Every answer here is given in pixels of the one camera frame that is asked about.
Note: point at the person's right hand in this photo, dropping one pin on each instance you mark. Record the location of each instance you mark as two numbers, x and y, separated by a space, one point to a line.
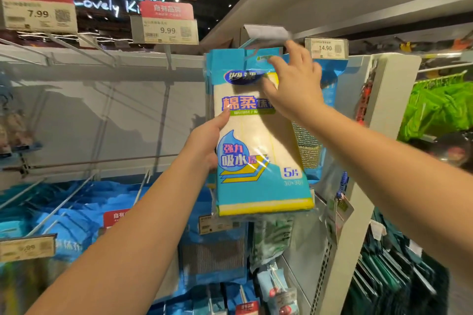
299 89

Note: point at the person's left hand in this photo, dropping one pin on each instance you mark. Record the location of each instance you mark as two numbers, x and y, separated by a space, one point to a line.
205 141

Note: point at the hung scouring pad packet bunch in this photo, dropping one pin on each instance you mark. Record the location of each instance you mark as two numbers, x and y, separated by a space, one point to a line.
309 152

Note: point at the blue steel-cloth packets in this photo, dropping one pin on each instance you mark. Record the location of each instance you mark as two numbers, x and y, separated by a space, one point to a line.
214 259

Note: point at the person's right forearm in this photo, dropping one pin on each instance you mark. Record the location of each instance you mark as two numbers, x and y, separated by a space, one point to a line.
399 185

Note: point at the clear grey price tag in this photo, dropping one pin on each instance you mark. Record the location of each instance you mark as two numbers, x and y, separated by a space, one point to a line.
327 48

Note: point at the hanging red clip strip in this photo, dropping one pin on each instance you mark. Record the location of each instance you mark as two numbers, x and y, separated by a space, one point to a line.
366 101

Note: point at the metal peg hook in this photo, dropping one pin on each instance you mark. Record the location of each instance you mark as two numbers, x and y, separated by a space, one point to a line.
140 187
55 204
168 56
59 51

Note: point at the yellowish price tag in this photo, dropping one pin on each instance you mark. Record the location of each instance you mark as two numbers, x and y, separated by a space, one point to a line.
27 248
216 224

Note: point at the red white price tag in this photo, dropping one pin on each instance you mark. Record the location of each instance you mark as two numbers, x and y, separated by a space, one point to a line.
37 12
166 29
114 217

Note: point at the clear packets with green print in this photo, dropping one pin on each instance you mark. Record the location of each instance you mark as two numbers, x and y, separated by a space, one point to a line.
272 241

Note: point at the clear hanging label pouch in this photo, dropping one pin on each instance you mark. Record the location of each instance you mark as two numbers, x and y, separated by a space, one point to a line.
340 215

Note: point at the hanging bright green bags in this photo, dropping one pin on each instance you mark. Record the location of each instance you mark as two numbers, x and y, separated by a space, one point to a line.
440 108

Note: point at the striped sponge packets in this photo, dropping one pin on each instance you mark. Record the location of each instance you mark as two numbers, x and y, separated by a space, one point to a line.
199 300

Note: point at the dark green goods pile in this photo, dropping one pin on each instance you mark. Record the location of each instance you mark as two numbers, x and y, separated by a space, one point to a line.
392 274

